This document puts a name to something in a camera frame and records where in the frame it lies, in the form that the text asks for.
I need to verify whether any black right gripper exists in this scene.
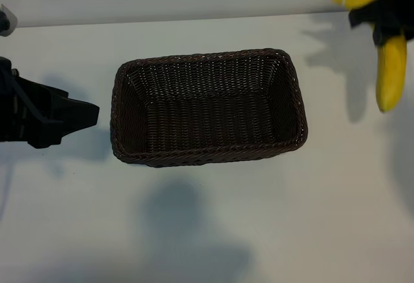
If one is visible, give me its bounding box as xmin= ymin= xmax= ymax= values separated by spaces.
xmin=348 ymin=0 xmax=414 ymax=47

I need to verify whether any dark brown wicker basket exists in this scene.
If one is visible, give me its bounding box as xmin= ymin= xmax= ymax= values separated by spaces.
xmin=109 ymin=48 xmax=308 ymax=169

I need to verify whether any yellow banana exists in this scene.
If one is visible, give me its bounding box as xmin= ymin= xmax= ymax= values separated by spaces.
xmin=331 ymin=0 xmax=408 ymax=113

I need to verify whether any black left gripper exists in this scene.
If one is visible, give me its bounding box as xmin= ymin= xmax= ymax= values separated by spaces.
xmin=0 ymin=56 xmax=100 ymax=150

